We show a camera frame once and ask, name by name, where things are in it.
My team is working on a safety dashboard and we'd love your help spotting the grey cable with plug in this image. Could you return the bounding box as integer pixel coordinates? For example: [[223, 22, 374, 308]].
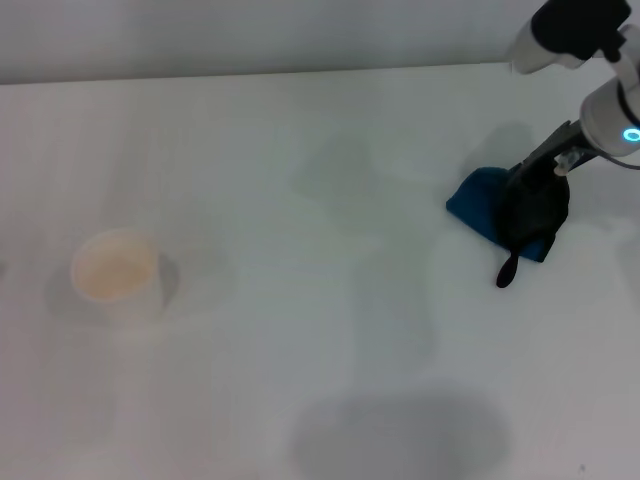
[[597, 148, 640, 172]]

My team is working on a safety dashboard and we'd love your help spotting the blue rag with black trim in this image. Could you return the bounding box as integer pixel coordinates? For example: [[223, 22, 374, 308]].
[[445, 163, 572, 290]]

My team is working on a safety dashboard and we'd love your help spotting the white paper cup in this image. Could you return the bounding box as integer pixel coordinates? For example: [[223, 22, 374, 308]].
[[70, 228, 180, 329]]

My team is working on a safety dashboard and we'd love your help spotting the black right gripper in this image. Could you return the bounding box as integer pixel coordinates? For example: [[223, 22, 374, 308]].
[[519, 119, 599, 176]]

